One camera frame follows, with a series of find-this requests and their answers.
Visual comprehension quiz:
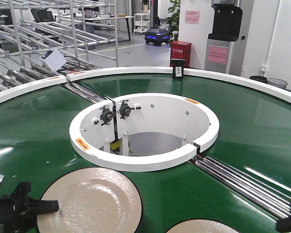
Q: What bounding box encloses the black bearing mount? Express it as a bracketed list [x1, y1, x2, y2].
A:
[100, 105, 113, 126]
[119, 100, 131, 119]

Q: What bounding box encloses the beige plate black rim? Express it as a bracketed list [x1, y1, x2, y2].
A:
[37, 167, 143, 233]
[166, 219, 238, 233]

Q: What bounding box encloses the white inner conveyor ring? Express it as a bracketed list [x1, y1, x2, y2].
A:
[69, 93, 220, 173]

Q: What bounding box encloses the black water dispenser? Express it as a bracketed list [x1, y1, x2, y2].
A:
[205, 0, 243, 73]

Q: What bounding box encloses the black blue mobile robot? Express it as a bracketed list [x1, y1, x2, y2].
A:
[145, 28, 170, 46]

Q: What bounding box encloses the steel rollers right gap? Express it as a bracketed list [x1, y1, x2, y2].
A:
[190, 154, 291, 218]

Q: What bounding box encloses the black sensor box on rail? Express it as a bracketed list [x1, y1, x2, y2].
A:
[171, 58, 186, 79]

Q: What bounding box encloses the metal roller rack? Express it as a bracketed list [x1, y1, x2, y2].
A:
[0, 0, 118, 92]

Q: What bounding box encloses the black bearing mount left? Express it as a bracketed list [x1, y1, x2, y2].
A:
[100, 105, 113, 126]

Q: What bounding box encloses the black bearing mount right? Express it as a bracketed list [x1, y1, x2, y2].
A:
[119, 100, 131, 119]

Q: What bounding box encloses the white outer conveyor guard rail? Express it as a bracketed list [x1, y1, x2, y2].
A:
[0, 67, 291, 103]

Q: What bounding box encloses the red fire extinguisher box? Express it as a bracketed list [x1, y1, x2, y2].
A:
[169, 41, 192, 68]

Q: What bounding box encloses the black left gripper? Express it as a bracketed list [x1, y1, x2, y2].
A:
[0, 182, 59, 233]

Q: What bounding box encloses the green potted plant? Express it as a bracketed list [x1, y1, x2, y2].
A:
[166, 0, 181, 43]

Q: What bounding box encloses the wire mesh waste bin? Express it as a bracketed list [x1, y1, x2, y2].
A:
[267, 78, 288, 89]

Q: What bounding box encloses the white control box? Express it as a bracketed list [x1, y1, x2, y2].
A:
[39, 48, 66, 71]

